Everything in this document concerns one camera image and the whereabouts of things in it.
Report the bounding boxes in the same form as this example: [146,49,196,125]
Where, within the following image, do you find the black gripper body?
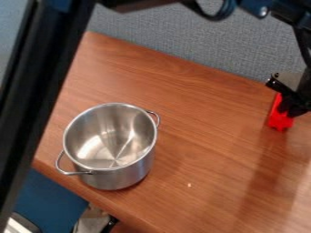
[266,67,311,107]

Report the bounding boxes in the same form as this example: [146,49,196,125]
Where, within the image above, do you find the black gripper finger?
[287,105,310,118]
[278,95,295,112]

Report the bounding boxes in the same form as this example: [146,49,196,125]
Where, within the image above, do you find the red plastic block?
[267,94,294,132]

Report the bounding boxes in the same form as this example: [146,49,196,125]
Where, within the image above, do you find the stainless steel pot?
[57,103,160,190]

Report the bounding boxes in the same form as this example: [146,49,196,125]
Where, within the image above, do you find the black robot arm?
[0,0,311,233]

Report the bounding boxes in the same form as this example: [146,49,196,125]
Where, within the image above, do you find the white object bottom left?
[4,218,25,233]

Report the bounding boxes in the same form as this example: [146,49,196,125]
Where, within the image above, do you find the grey cloth under table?
[73,204,109,233]

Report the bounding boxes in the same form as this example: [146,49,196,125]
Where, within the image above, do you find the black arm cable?
[188,0,238,22]

